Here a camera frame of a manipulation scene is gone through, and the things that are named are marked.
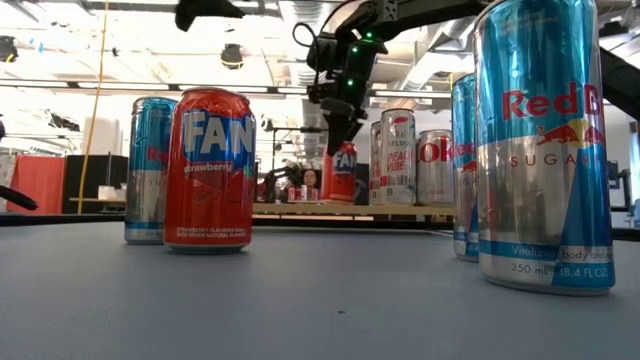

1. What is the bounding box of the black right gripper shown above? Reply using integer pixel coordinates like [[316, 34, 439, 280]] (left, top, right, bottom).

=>
[[304, 28, 390, 158]]

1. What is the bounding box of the red Fanta strawberry can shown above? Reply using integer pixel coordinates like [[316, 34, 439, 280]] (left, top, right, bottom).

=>
[[163, 87, 258, 255], [321, 141, 359, 204]]

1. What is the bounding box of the silver Diet Coke can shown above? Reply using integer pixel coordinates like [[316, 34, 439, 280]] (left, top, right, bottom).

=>
[[416, 128, 455, 207]]

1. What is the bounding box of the black thin-bar stand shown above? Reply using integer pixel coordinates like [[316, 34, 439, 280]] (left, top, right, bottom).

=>
[[271, 126, 331, 174]]

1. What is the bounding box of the black dome fixture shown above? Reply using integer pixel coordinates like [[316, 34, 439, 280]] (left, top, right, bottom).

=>
[[219, 43, 245, 70]]

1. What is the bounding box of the person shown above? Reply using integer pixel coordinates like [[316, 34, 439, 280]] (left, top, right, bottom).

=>
[[299, 168, 323, 202]]

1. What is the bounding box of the blue silver Red Bull can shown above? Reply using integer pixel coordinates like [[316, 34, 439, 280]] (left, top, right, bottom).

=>
[[449, 72, 481, 264], [472, 0, 617, 298], [123, 96, 180, 246]]

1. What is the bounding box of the black hanging lamp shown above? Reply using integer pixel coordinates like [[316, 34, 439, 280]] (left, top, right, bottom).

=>
[[0, 35, 20, 64]]

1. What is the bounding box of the red panel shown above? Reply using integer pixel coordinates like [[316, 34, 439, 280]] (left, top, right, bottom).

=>
[[5, 153, 67, 215]]

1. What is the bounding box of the black desk stand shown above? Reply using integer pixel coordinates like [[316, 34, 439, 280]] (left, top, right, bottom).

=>
[[606, 159, 632, 211]]

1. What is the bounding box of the silver ventilation duct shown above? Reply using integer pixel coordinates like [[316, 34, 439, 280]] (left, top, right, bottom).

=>
[[277, 0, 336, 151], [394, 19, 476, 94]]

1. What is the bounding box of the wooden shelf with black frame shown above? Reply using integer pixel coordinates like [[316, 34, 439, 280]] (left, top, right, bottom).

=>
[[252, 201, 457, 224]]

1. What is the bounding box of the yellow cable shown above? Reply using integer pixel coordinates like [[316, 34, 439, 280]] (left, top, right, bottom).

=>
[[76, 0, 111, 216]]

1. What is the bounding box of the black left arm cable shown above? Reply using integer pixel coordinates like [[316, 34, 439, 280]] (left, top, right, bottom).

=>
[[0, 184, 40, 212]]

